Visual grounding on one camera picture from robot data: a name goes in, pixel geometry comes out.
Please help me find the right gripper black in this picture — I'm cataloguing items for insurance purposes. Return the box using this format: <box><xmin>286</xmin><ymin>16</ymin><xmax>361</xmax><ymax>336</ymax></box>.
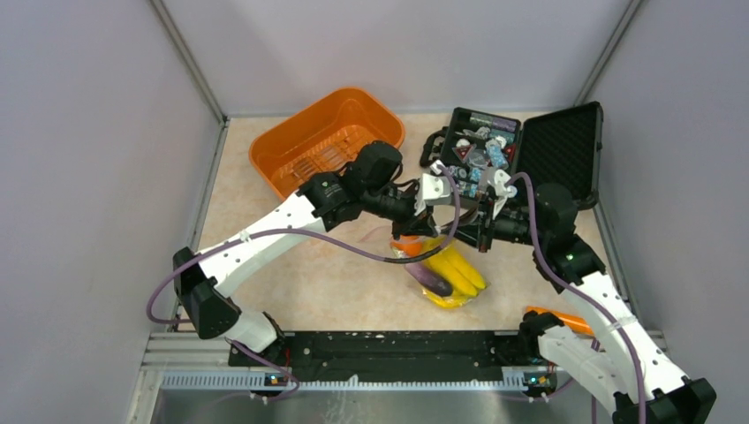
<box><xmin>441</xmin><ymin>193</ymin><xmax>548</xmax><ymax>254</ymax></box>

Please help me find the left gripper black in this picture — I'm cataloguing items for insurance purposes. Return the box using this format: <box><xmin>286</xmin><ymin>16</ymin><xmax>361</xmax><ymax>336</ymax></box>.
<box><xmin>364</xmin><ymin>185</ymin><xmax>438</xmax><ymax>240</ymax></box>

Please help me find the clear zip top bag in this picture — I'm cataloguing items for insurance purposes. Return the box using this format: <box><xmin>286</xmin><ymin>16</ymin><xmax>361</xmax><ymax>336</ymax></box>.
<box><xmin>356</xmin><ymin>226</ymin><xmax>489</xmax><ymax>309</ymax></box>

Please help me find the yellow banana bunch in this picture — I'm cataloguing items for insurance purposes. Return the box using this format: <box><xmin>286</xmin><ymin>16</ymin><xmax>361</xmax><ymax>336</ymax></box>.
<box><xmin>421</xmin><ymin>243</ymin><xmax>488</xmax><ymax>309</ymax></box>

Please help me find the orange fruit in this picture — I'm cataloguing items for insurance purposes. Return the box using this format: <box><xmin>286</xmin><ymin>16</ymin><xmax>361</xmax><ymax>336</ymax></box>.
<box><xmin>390</xmin><ymin>236</ymin><xmax>424</xmax><ymax>258</ymax></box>

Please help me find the purple eggplant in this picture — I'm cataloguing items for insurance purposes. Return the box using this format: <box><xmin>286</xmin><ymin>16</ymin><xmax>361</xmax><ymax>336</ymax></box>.
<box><xmin>405</xmin><ymin>262</ymin><xmax>453</xmax><ymax>297</ymax></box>

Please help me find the orange plastic basket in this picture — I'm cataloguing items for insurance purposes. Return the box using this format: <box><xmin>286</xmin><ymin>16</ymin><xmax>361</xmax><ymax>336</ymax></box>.
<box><xmin>248</xmin><ymin>87</ymin><xmax>405</xmax><ymax>200</ymax></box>

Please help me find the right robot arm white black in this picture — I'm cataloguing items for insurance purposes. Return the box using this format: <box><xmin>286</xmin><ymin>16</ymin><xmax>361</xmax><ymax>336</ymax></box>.
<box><xmin>491</xmin><ymin>182</ymin><xmax>717</xmax><ymax>423</ymax></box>

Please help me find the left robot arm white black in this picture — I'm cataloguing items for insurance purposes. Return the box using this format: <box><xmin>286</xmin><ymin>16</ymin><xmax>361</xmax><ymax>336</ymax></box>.
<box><xmin>173</xmin><ymin>141</ymin><xmax>456</xmax><ymax>365</ymax></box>

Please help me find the black poker chip case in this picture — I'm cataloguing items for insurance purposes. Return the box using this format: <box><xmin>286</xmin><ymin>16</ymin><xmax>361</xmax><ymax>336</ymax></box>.
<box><xmin>420</xmin><ymin>102</ymin><xmax>604</xmax><ymax>210</ymax></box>

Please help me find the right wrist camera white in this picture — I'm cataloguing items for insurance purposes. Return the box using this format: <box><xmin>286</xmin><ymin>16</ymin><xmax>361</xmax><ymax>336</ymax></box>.
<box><xmin>480</xmin><ymin>167</ymin><xmax>518</xmax><ymax>218</ymax></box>

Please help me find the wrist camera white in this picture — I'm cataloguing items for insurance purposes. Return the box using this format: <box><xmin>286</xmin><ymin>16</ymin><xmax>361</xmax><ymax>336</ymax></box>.
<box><xmin>480</xmin><ymin>167</ymin><xmax>518</xmax><ymax>218</ymax></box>
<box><xmin>413</xmin><ymin>160</ymin><xmax>456</xmax><ymax>216</ymax></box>

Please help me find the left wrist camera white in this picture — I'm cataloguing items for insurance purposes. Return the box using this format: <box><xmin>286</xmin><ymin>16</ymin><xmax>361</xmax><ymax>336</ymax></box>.
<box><xmin>413</xmin><ymin>160</ymin><xmax>456</xmax><ymax>216</ymax></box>

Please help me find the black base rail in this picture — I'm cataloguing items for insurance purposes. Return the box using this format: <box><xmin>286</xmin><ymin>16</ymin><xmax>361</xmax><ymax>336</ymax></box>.
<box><xmin>261</xmin><ymin>330</ymin><xmax>535</xmax><ymax>382</ymax></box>

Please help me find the orange handled tool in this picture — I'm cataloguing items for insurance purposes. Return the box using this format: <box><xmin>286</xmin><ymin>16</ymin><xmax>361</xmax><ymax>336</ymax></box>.
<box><xmin>523</xmin><ymin>306</ymin><xmax>594</xmax><ymax>337</ymax></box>

